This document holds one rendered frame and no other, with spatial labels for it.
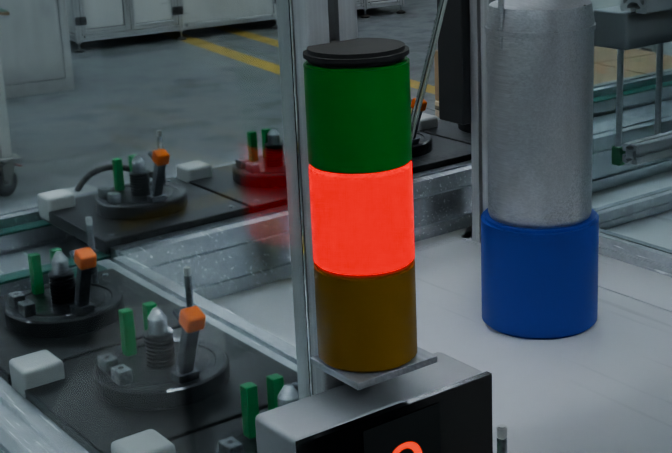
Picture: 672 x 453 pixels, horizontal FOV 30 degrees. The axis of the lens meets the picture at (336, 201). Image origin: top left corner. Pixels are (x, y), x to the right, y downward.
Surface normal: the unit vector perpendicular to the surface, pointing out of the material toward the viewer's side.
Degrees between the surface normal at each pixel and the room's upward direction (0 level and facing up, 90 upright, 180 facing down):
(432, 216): 90
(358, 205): 90
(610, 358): 0
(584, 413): 0
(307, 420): 0
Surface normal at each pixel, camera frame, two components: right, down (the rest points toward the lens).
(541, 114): -0.11, 0.29
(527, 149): -0.40, 0.28
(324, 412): -0.04, -0.96
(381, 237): 0.32, 0.25
